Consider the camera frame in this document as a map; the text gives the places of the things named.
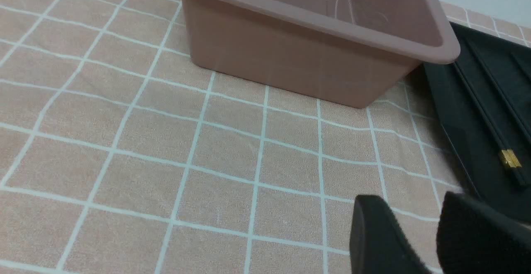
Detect pink checkered tablecloth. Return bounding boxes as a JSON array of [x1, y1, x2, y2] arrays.
[[0, 0, 531, 274]]

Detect pink plastic bin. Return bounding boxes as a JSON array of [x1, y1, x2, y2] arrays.
[[182, 0, 460, 109]]

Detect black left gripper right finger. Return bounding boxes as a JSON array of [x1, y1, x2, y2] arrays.
[[436, 191, 531, 274]]

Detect black plastic tray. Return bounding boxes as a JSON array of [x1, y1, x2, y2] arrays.
[[424, 22, 531, 224]]

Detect black chopstick gold band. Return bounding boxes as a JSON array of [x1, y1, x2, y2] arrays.
[[451, 62, 530, 188], [456, 38, 530, 180]]

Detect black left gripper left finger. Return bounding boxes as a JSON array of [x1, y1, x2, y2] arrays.
[[349, 195, 431, 274]]

